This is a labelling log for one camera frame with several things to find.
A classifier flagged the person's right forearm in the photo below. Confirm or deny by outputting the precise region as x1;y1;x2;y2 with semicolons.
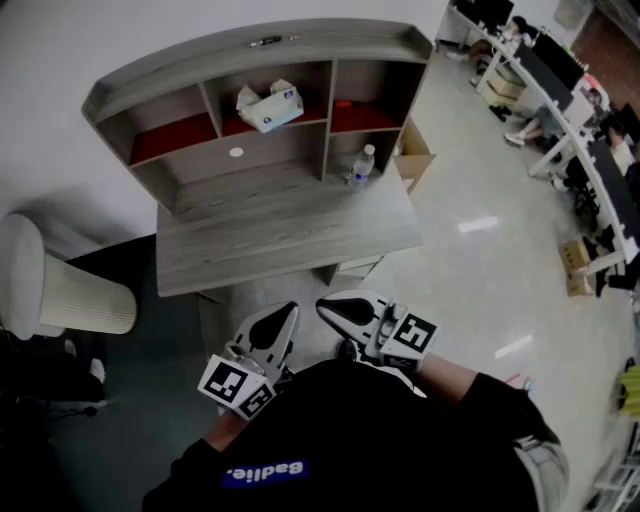
417;352;501;406

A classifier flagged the person's black sweatshirt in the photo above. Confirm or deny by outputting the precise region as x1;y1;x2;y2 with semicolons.
141;357;559;512

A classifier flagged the black monitor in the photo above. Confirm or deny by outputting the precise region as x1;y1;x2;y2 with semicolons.
589;141;640;242
514;42;575;112
532;33;585;91

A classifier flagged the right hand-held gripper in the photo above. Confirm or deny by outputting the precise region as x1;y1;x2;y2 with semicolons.
315;289;439;374

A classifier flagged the small cardboard box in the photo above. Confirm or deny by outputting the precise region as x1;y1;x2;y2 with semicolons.
567;272;599;298
559;239;592;274

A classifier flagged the grey wooden desk with hutch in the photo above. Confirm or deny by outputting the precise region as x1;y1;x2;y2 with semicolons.
81;18;434;217

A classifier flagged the wood-grain panel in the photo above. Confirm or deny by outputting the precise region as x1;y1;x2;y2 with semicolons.
155;164;424;299

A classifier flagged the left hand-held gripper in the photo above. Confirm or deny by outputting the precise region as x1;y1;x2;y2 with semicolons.
197;302;300;421

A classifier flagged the long white workbench row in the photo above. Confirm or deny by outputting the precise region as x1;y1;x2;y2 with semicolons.
439;3;640;275

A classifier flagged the black floor cable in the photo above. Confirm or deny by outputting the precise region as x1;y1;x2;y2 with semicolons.
47;404;100;420

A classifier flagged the black cylindrical tool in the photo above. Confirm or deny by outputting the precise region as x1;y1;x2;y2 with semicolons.
248;33;301;49

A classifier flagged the person's left forearm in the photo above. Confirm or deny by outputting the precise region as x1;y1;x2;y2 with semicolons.
202;407;251;454

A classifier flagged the clear plastic water bottle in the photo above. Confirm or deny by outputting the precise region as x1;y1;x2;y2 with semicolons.
348;143;376;190

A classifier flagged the white metal rack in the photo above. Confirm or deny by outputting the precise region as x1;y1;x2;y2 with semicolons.
594;439;640;512

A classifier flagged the beige storage box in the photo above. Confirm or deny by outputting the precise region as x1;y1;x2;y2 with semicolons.
484;64;527;108

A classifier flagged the white tissues pack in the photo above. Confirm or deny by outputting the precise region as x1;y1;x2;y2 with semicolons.
235;78;305;135

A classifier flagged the grey backpack strap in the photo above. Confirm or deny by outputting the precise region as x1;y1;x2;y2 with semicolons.
513;433;571;512

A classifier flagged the white ribbed pedestal table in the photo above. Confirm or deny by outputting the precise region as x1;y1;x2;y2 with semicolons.
0;213;139;342

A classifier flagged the open cardboard box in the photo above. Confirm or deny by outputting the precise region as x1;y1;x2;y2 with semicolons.
392;117;437;195

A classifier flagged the yellow-green ribbed object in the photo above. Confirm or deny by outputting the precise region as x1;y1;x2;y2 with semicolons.
617;364;640;417

